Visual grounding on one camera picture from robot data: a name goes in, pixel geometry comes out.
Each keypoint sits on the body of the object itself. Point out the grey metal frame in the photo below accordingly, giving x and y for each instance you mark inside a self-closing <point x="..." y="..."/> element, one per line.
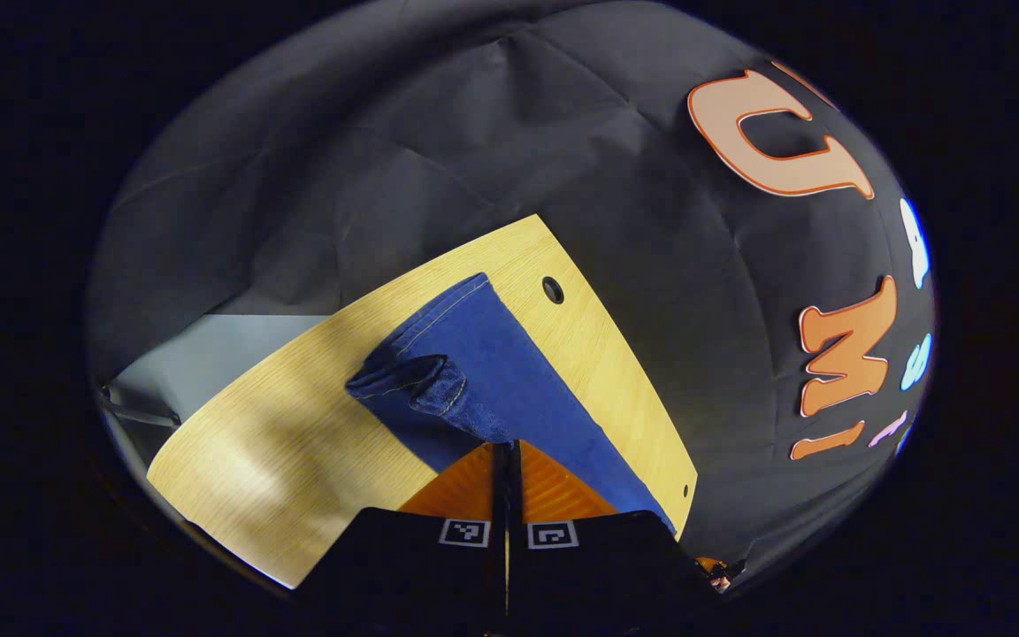
<point x="142" y="411"/>

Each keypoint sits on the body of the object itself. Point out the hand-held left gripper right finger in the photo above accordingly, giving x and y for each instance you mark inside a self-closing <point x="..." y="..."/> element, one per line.
<point x="598" y="566"/>

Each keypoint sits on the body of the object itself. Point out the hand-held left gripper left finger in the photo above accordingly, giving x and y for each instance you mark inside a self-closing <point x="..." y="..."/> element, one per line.
<point x="421" y="566"/>

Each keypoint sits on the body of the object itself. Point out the blue denim jeans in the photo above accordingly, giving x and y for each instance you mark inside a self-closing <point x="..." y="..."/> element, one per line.
<point x="509" y="372"/>

